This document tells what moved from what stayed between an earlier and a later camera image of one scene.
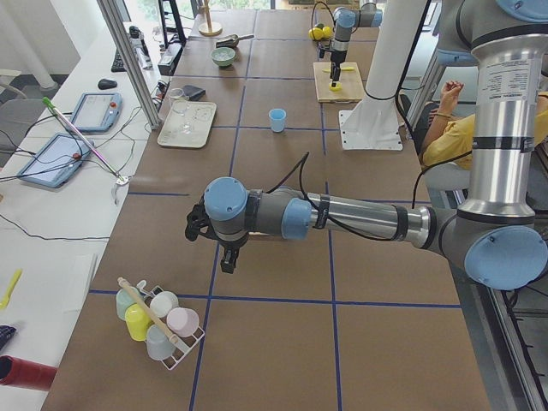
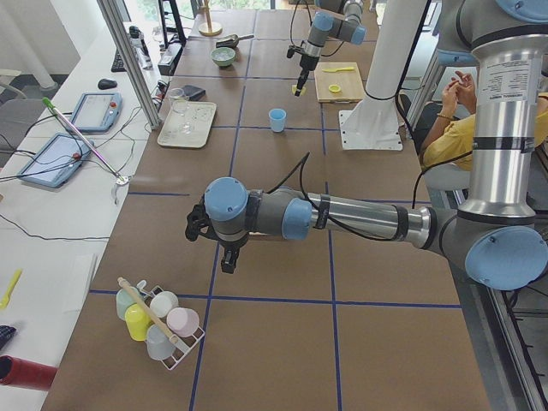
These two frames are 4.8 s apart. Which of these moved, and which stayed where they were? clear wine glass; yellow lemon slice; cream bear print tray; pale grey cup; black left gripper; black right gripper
Moved: black right gripper; yellow lemon slice
Stayed: cream bear print tray; black left gripper; pale grey cup; clear wine glass
